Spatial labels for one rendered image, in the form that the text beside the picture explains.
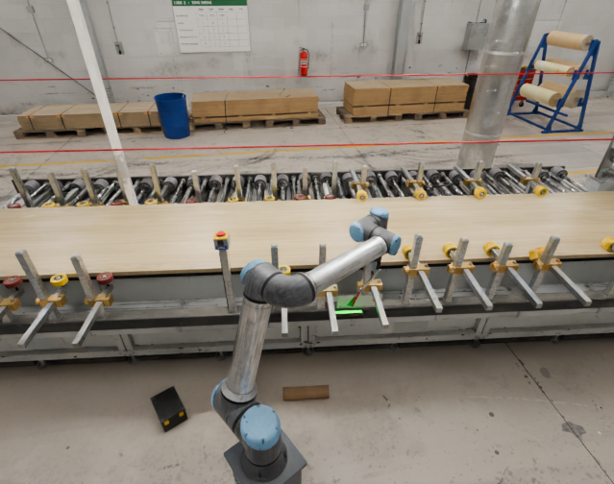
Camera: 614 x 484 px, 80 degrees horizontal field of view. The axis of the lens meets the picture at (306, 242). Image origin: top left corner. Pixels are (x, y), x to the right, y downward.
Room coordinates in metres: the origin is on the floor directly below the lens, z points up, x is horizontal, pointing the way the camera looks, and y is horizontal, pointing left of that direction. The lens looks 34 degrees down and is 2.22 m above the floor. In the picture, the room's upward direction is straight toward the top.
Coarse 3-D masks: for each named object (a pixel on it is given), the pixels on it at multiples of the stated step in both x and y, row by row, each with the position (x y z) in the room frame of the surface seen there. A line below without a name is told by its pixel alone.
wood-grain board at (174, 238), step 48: (576, 192) 2.63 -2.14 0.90; (0, 240) 1.96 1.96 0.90; (48, 240) 1.96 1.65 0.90; (96, 240) 1.96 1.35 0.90; (144, 240) 1.96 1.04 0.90; (192, 240) 1.96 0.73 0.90; (240, 240) 1.95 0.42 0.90; (288, 240) 1.95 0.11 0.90; (336, 240) 1.95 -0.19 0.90; (432, 240) 1.95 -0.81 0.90; (480, 240) 1.95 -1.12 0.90; (528, 240) 1.95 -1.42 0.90; (576, 240) 1.95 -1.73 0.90
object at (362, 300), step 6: (366, 294) 1.56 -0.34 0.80; (342, 300) 1.55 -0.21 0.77; (348, 300) 1.55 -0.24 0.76; (360, 300) 1.55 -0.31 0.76; (366, 300) 1.55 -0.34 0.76; (342, 306) 1.55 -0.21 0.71; (348, 306) 1.55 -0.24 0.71; (354, 306) 1.55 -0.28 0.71; (360, 306) 1.55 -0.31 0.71; (366, 306) 1.56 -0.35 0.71; (372, 306) 1.56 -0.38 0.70
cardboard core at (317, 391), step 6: (282, 390) 1.43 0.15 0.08; (288, 390) 1.43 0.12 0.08; (294, 390) 1.43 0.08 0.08; (300, 390) 1.43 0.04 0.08; (306, 390) 1.43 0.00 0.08; (312, 390) 1.43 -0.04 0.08; (318, 390) 1.43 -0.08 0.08; (324, 390) 1.43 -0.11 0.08; (288, 396) 1.40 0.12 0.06; (294, 396) 1.40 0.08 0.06; (300, 396) 1.40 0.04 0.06; (306, 396) 1.41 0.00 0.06; (312, 396) 1.41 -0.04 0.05; (318, 396) 1.41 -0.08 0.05; (324, 396) 1.41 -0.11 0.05
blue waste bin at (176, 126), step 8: (160, 96) 6.94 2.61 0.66; (168, 96) 7.03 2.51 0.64; (176, 96) 7.05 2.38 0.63; (184, 96) 6.77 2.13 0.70; (160, 104) 6.55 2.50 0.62; (168, 104) 6.53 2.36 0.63; (176, 104) 6.58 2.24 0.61; (184, 104) 6.74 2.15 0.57; (160, 112) 6.59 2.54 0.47; (168, 112) 6.54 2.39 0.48; (176, 112) 6.58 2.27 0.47; (184, 112) 6.71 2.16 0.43; (160, 120) 6.65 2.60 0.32; (168, 120) 6.55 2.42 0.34; (176, 120) 6.57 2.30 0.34; (184, 120) 6.69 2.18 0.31; (168, 128) 6.56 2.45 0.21; (176, 128) 6.57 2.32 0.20; (184, 128) 6.67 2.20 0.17; (168, 136) 6.59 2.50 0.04; (176, 136) 6.57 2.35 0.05; (184, 136) 6.65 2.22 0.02
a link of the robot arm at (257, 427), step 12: (252, 408) 0.82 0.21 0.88; (264, 408) 0.82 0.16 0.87; (240, 420) 0.79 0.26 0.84; (252, 420) 0.78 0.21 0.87; (264, 420) 0.78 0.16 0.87; (276, 420) 0.78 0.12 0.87; (240, 432) 0.76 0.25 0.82; (252, 432) 0.73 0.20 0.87; (264, 432) 0.73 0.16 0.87; (276, 432) 0.74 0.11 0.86; (252, 444) 0.70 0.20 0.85; (264, 444) 0.70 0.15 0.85; (276, 444) 0.72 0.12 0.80; (252, 456) 0.70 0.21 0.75; (264, 456) 0.69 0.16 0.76; (276, 456) 0.72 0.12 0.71
